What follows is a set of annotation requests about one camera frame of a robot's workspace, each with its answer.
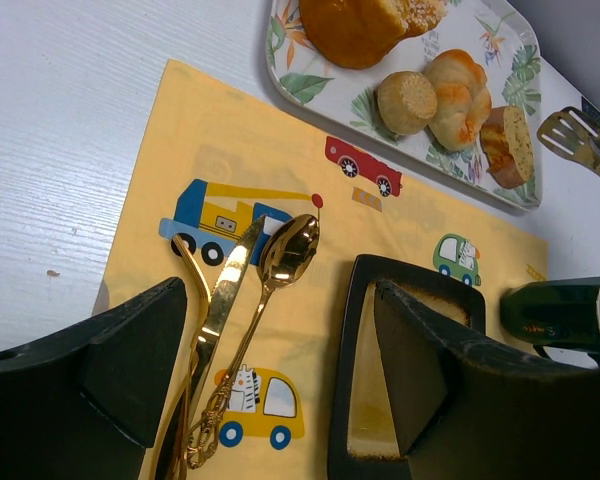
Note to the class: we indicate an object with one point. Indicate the blue label sticker right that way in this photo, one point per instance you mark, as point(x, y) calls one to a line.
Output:
point(589, 109)

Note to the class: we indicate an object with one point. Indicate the gold fork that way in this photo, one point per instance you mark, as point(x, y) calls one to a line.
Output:
point(169, 462)

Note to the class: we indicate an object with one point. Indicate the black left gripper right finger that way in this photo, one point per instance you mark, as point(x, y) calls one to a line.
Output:
point(465, 406)

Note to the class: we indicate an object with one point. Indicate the twisted orange-white bread roll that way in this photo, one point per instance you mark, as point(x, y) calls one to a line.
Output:
point(463, 97)

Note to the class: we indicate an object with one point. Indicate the gold spoon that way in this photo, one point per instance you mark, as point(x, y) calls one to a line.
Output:
point(283, 261)

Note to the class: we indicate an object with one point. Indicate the black square plate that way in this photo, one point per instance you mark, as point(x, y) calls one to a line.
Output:
point(368, 269)

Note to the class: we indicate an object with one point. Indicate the gold knife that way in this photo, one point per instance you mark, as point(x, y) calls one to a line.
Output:
point(223, 295)

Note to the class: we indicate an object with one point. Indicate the silver metal tongs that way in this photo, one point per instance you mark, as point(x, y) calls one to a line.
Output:
point(574, 136)

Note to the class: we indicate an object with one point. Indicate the small round bun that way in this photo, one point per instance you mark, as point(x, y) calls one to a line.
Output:
point(407, 102)

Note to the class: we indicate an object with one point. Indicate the white leaf-pattern tray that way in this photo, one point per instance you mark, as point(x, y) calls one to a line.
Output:
point(493, 33)

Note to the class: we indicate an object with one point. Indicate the large orange bundt cake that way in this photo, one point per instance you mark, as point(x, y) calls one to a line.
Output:
point(358, 34)

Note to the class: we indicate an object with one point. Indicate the yellow vehicle-print placemat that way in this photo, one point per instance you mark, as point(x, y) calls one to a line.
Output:
point(214, 159)

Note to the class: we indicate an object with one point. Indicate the dark green mug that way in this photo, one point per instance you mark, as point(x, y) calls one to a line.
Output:
point(562, 314)

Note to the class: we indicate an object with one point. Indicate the sliced bread piece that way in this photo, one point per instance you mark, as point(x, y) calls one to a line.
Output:
point(506, 141)

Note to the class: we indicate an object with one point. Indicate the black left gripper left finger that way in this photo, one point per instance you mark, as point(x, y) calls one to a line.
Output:
point(86, 402)

